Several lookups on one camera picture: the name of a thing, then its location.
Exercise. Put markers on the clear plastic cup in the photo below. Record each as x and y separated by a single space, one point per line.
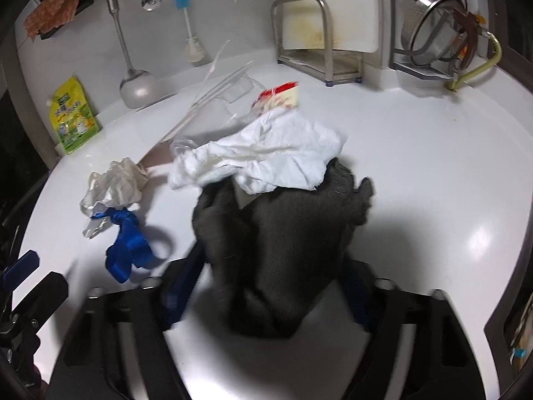
237 89

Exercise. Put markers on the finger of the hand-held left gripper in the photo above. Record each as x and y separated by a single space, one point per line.
41 298
23 264

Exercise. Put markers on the orange dishcloth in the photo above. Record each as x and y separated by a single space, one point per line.
54 8

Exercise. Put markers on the steel cutting board rack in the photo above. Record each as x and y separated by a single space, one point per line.
328 41

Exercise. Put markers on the green stand-up pouch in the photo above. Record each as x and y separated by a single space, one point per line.
75 121

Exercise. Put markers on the white crumpled tissue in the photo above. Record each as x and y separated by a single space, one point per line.
283 150

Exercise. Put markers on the blue ribbon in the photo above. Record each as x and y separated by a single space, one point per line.
125 254

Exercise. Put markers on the steel colander bowl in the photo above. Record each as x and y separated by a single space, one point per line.
429 25

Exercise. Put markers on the steel ladle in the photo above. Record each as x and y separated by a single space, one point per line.
139 89

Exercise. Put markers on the steel dish rack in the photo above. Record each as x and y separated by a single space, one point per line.
393 29

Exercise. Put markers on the white cutting board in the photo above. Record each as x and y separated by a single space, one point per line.
333 0

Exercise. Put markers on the red and white packet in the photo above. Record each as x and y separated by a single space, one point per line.
283 98

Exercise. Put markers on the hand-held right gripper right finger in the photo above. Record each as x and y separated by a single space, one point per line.
357 300

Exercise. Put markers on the crumpled gridded paper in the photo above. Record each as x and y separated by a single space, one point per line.
120 179

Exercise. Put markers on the dark grey cloth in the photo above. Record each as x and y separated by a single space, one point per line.
270 258

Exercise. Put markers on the black steel appliance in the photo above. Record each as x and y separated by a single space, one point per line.
21 154

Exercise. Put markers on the bottle brush with blue sponge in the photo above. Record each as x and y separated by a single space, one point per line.
182 1

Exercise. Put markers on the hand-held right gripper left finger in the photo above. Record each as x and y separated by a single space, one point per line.
183 293

